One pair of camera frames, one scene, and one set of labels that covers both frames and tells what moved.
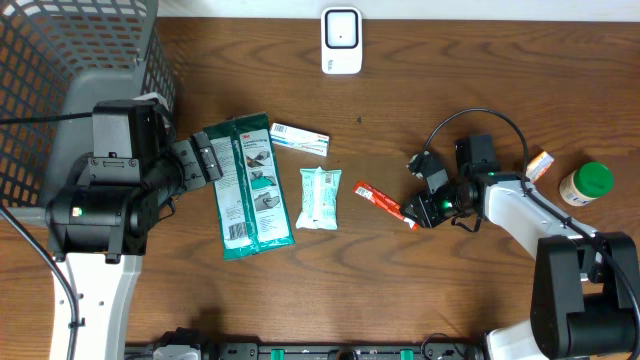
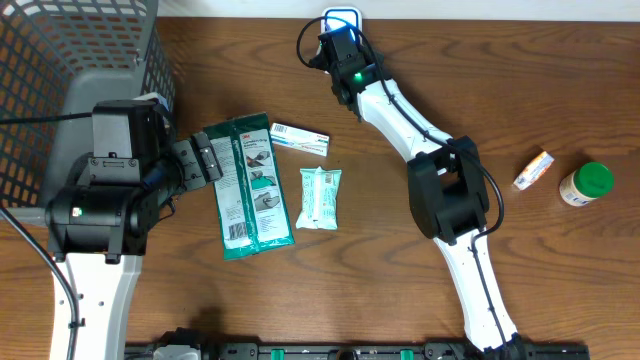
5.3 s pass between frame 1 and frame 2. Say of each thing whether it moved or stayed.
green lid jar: stayed
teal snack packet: stayed
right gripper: moved
